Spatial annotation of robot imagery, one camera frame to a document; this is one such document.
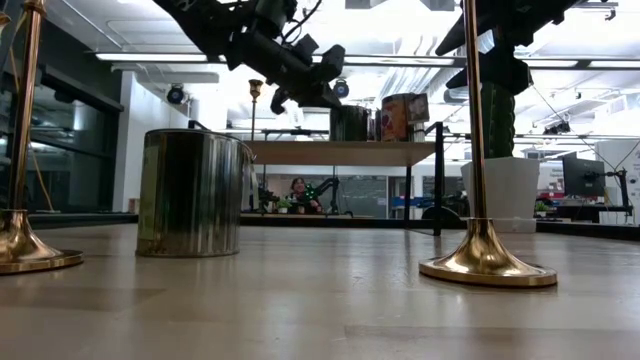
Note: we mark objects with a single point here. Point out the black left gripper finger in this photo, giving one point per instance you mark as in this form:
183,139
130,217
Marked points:
327,97
278,102

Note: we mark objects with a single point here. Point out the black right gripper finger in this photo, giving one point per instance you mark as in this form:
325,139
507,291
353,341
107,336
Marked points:
507,72
452,42

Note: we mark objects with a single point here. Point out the plain silver tin can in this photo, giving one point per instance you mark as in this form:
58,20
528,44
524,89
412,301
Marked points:
350,125

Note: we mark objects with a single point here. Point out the tin can orange heart label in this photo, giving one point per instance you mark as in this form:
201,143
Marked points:
395,120

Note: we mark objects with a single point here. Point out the glass jar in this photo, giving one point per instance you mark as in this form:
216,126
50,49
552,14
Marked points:
418,107

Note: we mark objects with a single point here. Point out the silver tin can green label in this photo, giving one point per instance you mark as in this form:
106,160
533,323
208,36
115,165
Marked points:
192,195

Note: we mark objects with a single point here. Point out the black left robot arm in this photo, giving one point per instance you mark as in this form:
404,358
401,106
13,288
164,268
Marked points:
215,25

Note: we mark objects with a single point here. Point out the background black robot arm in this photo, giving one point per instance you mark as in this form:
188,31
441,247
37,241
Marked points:
327,187

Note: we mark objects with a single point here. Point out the wooden shelf black metal legs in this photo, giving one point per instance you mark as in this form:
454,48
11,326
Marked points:
340,152

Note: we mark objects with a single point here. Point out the person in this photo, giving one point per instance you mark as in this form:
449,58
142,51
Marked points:
300,192

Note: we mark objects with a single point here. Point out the white hexagonal plant pot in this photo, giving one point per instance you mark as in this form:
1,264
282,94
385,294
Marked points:
510,195

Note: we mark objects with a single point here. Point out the black monitor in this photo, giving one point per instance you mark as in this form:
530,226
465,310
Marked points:
582,177

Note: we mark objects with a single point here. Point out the long ceiling light bar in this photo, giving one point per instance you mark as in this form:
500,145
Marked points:
150,57

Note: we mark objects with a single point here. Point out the black ceiling spot camera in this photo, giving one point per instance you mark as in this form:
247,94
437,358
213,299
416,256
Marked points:
176,94
342,91

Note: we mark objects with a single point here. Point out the black metal table frame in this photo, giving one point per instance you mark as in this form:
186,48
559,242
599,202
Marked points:
375,222

